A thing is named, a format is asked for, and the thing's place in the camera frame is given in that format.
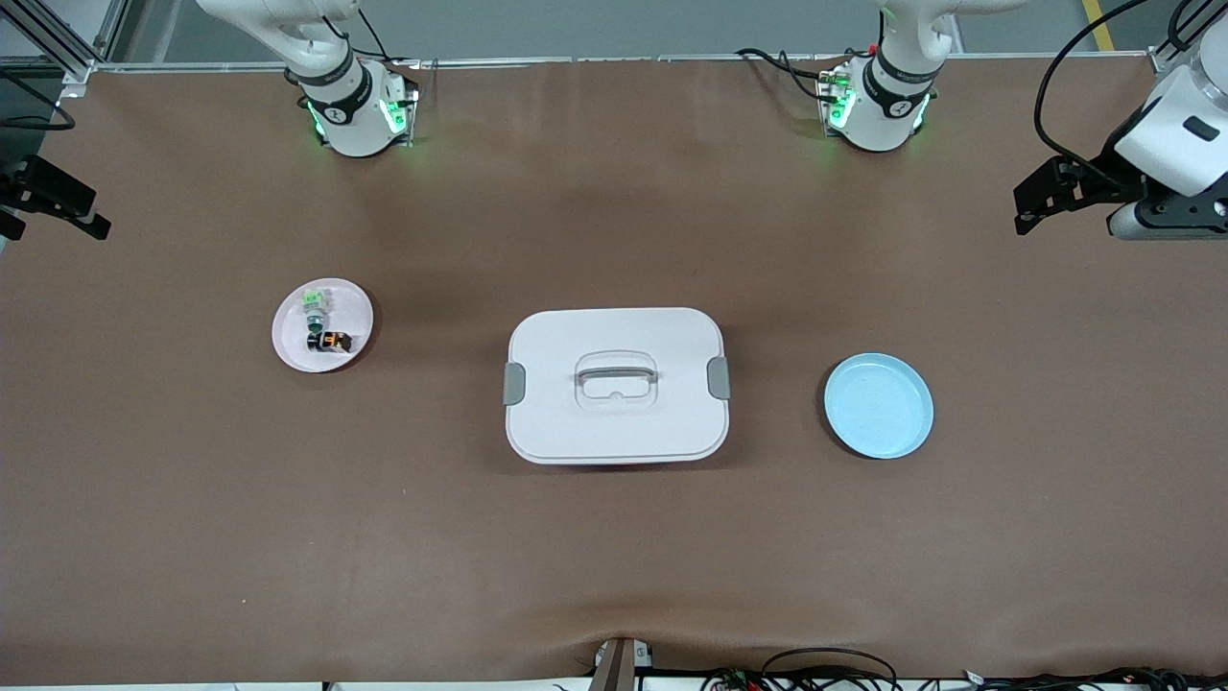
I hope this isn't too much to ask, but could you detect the white lidded storage box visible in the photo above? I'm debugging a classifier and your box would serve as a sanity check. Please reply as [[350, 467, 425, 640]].
[[503, 307, 732, 466]]

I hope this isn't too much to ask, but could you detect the pale pink round plate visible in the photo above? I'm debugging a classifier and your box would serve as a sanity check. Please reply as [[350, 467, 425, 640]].
[[272, 277, 375, 374]]

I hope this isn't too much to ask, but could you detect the light blue round plate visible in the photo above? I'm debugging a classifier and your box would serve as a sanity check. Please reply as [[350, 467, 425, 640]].
[[823, 352, 935, 461]]

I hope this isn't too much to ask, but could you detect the brown table mat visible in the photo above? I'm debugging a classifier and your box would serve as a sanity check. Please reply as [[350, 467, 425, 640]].
[[0, 58, 1228, 684]]

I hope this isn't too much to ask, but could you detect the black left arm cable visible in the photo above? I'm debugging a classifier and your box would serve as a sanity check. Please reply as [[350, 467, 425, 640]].
[[1033, 0, 1152, 179]]

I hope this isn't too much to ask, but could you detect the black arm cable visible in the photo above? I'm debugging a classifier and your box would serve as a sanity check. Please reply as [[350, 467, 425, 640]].
[[1033, 0, 1152, 179], [0, 67, 77, 132]]

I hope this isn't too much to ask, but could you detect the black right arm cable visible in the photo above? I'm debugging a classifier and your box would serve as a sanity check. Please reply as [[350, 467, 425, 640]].
[[0, 67, 77, 132]]

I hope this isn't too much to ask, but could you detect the aluminium frame bracket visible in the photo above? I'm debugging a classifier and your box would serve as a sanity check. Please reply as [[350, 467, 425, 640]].
[[1146, 0, 1206, 74]]

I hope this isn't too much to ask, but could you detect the aluminium frame structure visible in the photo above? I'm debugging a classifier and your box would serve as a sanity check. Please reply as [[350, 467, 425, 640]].
[[0, 0, 130, 102]]

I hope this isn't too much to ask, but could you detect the black left base cable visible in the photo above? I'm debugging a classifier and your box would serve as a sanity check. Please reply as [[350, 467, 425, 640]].
[[736, 46, 850, 102]]

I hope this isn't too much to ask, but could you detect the black base cable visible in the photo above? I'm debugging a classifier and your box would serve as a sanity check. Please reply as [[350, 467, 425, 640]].
[[736, 46, 850, 102], [353, 8, 424, 70]]

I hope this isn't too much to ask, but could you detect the black right base cable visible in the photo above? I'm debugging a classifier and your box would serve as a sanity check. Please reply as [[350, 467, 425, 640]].
[[353, 8, 424, 70]]

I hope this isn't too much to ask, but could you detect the aluminium table edge rail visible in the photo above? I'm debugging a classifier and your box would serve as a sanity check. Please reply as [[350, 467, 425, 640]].
[[91, 54, 1162, 74]]

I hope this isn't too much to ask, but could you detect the mixed cable bundle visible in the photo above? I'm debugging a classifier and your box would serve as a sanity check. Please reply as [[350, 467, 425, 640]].
[[700, 666, 1228, 691]]

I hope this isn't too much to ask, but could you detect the black looped cable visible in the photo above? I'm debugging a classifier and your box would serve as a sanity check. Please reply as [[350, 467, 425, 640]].
[[761, 647, 900, 691]]

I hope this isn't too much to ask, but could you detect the metal mount post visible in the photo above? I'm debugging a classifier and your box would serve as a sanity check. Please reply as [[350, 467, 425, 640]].
[[587, 636, 655, 691]]

